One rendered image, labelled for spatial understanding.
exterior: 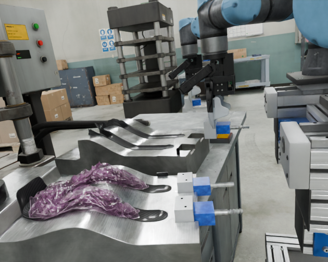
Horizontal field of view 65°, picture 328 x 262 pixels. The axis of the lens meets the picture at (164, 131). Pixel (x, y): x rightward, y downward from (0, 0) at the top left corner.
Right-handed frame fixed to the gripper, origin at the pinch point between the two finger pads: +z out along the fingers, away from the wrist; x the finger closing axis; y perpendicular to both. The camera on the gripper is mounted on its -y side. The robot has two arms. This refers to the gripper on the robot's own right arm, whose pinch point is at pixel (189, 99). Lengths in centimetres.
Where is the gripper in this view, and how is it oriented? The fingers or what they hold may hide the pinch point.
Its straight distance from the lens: 124.1
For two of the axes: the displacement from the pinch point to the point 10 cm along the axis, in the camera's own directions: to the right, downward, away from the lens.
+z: 1.3, 9.5, 2.8
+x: 0.9, -2.9, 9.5
